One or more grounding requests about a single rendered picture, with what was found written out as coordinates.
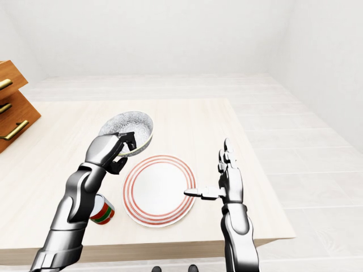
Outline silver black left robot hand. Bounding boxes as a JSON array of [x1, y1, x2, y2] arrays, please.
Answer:
[[85, 131, 137, 175]]

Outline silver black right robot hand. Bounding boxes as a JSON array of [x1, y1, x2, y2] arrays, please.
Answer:
[[183, 138, 244, 205]]

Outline patterned grey bowl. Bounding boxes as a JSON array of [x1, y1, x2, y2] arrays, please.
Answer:
[[98, 110, 154, 158]]

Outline white plate with red rings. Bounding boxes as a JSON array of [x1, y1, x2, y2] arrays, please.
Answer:
[[122, 154, 197, 228]]

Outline red green striped tin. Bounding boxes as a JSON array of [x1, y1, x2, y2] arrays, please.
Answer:
[[89, 193, 116, 226]]

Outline wooden cabinet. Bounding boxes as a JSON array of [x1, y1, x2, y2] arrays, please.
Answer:
[[0, 59, 42, 154]]

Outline wooden drawer with brass handle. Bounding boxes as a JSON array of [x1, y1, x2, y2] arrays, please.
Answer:
[[0, 113, 42, 154], [0, 90, 41, 130], [0, 60, 29, 100]]

